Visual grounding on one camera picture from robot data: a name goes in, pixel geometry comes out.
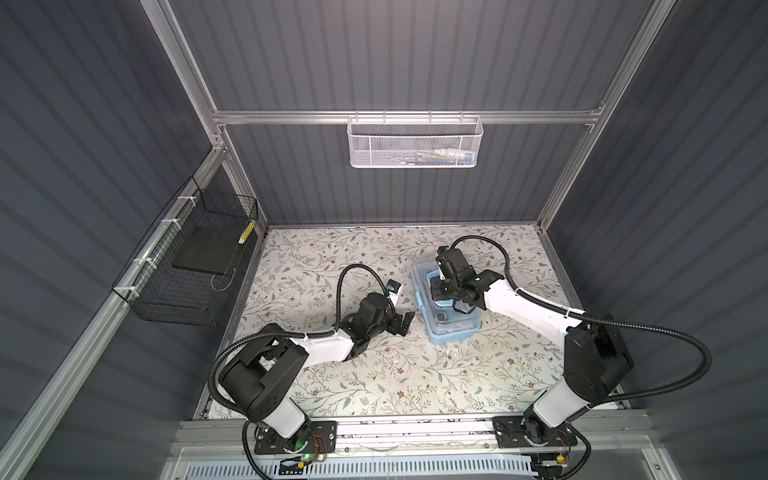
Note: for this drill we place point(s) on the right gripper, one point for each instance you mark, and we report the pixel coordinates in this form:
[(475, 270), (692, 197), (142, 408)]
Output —
[(436, 296)]

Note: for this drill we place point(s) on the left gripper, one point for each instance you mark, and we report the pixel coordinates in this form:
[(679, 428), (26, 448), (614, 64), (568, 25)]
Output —
[(395, 327)]

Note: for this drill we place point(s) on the blue plastic tool box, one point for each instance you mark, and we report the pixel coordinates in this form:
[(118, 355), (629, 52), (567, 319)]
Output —
[(442, 322)]

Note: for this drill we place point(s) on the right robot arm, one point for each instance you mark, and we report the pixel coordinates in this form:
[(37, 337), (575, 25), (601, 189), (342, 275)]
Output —
[(595, 355)]

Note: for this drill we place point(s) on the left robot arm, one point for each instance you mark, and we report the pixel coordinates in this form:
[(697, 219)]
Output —
[(254, 375)]

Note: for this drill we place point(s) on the yellow item in basket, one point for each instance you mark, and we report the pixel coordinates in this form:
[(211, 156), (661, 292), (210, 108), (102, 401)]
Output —
[(246, 233)]

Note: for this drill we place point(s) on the white vented panel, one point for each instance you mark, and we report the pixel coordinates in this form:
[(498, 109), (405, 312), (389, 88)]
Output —
[(508, 466)]

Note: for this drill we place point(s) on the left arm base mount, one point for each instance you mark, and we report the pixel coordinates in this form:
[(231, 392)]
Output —
[(314, 437)]

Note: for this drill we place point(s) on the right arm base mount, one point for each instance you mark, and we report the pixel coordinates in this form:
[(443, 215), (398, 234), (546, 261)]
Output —
[(513, 431)]

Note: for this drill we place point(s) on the white wire mesh basket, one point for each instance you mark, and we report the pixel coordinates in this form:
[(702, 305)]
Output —
[(414, 142)]

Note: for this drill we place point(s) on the black wire basket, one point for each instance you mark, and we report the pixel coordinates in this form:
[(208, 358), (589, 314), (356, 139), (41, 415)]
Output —
[(192, 266)]

